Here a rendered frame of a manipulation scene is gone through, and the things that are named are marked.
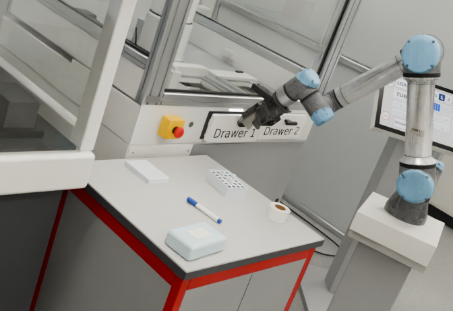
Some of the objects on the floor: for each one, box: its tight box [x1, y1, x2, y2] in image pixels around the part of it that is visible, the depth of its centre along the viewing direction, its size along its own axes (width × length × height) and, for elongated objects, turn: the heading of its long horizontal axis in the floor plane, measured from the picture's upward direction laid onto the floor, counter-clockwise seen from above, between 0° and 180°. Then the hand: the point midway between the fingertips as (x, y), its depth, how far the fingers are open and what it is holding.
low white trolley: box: [29, 155, 324, 311], centre depth 209 cm, size 58×62×76 cm
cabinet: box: [90, 123, 305, 203], centre depth 288 cm, size 95×103×80 cm
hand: (242, 121), depth 238 cm, fingers closed on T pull, 3 cm apart
